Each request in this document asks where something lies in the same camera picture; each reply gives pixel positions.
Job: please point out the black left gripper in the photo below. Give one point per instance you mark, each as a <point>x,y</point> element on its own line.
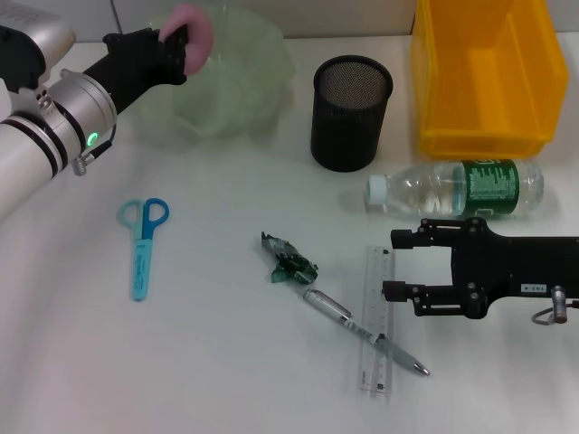
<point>135,63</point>

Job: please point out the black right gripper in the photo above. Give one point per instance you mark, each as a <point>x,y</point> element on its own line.
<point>520,271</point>

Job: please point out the pink toy peach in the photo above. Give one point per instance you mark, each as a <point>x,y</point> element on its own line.
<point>199,40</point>

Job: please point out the green plastic wrapper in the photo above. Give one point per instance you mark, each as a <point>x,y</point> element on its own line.
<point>289,264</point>

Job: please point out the clear plastic ruler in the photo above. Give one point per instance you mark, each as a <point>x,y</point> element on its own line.
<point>382,280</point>

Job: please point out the green translucent fruit bowl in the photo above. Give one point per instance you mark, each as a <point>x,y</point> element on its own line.
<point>244,90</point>

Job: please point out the silver ballpoint pen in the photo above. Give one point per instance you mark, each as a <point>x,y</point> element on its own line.
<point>339,316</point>

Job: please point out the clear bottle with green label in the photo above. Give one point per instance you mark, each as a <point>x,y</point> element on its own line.
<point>490,187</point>

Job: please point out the blue and teal scissors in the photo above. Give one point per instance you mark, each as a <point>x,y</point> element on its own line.
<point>142,262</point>

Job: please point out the black mesh cup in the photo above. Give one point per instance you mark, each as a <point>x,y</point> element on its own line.
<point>348,126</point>

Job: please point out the yellow plastic bin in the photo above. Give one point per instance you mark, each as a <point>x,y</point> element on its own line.
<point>452,90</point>

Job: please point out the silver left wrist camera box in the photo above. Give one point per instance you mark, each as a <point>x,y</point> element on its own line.
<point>22,54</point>

